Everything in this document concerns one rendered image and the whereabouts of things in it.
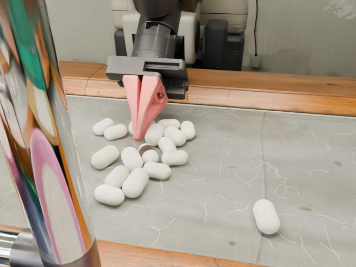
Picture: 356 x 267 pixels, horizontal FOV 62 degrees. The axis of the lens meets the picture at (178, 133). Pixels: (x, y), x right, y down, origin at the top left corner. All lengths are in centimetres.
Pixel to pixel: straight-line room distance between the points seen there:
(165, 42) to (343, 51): 220
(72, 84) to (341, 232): 46
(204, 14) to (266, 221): 101
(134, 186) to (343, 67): 237
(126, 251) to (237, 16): 106
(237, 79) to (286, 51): 192
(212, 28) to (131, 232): 86
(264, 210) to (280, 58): 222
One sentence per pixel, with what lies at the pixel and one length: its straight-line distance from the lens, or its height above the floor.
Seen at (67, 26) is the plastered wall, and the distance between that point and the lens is 276.
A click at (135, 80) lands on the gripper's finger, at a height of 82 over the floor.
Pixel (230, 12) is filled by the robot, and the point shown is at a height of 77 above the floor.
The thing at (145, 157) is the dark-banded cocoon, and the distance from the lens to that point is 35.
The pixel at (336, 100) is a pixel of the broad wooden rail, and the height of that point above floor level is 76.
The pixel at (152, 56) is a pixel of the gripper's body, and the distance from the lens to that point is 39.
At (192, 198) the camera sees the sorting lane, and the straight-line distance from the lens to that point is 31.
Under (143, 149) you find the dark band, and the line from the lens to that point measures 35.
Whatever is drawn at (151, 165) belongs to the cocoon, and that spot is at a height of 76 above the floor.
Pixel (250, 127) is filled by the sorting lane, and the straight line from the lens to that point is 44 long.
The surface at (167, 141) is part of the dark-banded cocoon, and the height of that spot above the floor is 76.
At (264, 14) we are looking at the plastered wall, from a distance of 238.
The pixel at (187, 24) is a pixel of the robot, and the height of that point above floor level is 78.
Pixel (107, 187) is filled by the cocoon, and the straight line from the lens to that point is 31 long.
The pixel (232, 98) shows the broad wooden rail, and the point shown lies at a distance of 50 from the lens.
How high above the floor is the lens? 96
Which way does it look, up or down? 31 degrees down
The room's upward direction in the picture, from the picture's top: straight up
